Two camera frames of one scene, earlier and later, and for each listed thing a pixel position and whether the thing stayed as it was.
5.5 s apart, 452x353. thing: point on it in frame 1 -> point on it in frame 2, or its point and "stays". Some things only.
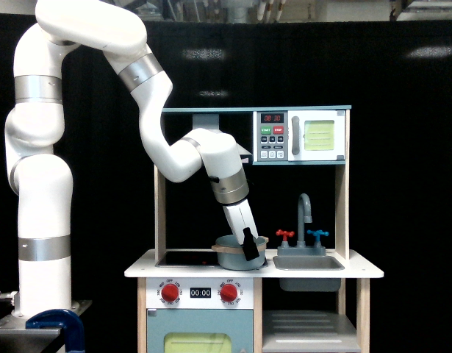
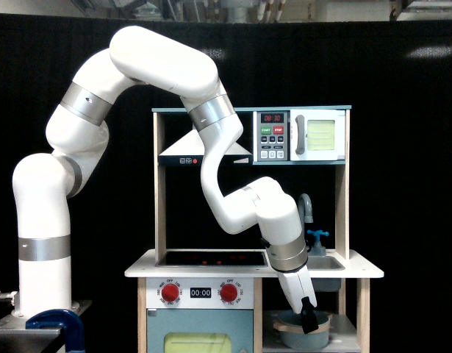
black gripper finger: (250, 245) -> (308, 318)
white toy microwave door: (316, 135) stays
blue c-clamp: (70, 323) stays
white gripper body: (240, 217) -> (298, 284)
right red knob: (228, 293) stays
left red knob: (170, 293) stays
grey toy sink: (309, 262) stays
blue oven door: (200, 331) stays
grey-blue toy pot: (234, 256) -> (293, 336)
